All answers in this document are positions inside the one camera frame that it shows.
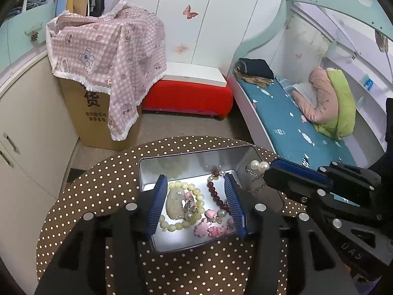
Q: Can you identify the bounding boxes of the pearl and silver charm bracelet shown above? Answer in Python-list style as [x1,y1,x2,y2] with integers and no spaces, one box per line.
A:
[182,159,271,222]

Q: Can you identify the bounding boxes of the dark red bead bracelet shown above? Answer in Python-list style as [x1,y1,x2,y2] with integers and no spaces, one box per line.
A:
[206,168,234,210]

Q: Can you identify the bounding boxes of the pale green bead bracelet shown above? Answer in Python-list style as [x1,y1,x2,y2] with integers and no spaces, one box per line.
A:
[158,180,206,232]

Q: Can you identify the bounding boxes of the pink charm bracelet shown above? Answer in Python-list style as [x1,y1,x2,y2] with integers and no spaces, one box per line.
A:
[193,209,237,238]

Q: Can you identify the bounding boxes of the pale jade pendant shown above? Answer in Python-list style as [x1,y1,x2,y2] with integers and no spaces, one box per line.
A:
[166,187,185,220]

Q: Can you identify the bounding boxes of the dark metal jewelry box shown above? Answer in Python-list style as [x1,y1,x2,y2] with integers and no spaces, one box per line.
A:
[139,145,285,254]

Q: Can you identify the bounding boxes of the blue bed mattress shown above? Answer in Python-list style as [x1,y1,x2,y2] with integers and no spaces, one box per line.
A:
[238,79,356,170]

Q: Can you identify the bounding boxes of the pink and green pillow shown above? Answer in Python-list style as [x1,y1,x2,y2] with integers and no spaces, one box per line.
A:
[292,67,356,141]

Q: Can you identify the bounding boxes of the dark folded clothes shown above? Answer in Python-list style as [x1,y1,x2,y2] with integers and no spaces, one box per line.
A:
[234,58,274,87]

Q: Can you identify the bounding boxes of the white foam board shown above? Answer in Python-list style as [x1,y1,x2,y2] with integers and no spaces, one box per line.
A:
[163,62,227,87]

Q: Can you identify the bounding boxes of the beige cabinet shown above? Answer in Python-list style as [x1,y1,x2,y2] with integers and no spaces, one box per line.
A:
[1,51,78,294]

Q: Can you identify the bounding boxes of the red ottoman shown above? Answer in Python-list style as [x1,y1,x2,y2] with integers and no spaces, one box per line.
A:
[142,80,233,119]

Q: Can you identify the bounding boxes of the brown cardboard box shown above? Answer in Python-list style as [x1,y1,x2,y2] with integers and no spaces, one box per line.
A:
[59,79,140,150]

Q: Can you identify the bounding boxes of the pink checkered cloth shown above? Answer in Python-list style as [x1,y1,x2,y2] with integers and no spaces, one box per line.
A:
[46,0,167,141]

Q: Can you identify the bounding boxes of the mint green drawer unit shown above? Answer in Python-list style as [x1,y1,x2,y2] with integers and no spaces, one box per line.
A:
[0,3,55,72]

